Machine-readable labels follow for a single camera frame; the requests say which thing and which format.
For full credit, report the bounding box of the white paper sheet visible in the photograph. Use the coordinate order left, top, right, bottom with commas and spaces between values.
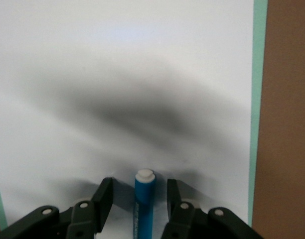
0, 0, 255, 239

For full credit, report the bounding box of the blue marker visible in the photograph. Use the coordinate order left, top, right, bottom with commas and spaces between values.
131, 168, 156, 239

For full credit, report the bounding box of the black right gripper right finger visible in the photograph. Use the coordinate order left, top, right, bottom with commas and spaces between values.
159, 178, 264, 239

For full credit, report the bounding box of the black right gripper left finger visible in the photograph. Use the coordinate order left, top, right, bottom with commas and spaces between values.
0, 177, 115, 239

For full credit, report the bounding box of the mint green clipboard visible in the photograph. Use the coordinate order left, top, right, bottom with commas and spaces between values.
0, 0, 269, 239

